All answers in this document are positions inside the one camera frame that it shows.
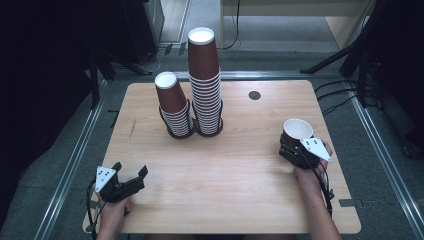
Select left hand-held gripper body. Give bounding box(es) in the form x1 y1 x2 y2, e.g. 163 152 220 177
94 165 147 204

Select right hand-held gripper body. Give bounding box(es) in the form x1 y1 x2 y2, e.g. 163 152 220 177
279 137 333 170

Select brown paper cup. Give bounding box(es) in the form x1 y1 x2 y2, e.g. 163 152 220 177
282 118 315 148

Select striped round object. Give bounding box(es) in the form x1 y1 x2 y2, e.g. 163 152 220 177
193 99 225 138

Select tall stack of brown cups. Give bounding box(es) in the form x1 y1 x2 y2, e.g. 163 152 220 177
187 26 224 136

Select person's left hand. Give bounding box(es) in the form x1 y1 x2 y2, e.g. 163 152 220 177
96 194 136 231

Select person's right hand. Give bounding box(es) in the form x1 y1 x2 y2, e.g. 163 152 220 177
293 141 334 188

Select black cup holder rack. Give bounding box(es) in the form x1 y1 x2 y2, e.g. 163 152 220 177
158 99 196 140

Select short stack of brown cups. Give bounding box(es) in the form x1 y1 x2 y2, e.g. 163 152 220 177
154 71 194 138

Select black tripod leg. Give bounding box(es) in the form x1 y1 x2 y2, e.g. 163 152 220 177
299 44 355 75

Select black stand legs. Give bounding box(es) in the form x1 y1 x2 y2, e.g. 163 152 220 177
87 43 155 111

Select black curtain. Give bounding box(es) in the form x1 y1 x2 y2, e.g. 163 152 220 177
356 0 424 158
0 0 98 201

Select beige desk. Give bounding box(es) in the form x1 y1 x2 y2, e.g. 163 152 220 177
219 0 378 51

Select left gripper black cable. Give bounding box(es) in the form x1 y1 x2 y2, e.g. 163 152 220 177
84 179 103 240

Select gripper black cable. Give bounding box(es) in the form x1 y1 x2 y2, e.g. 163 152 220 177
311 159 335 218
84 179 103 240

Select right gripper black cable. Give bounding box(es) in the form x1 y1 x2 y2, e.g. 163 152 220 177
311 159 335 218

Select metal floor rail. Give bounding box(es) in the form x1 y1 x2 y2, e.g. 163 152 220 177
109 70 351 81
344 83 424 240
33 79 109 240

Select black floor cable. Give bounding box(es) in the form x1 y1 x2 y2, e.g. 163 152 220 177
313 79 365 117

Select white floor cable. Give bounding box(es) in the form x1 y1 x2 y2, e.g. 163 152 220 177
136 46 166 75

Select black power cable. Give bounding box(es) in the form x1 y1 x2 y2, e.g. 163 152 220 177
218 0 242 51

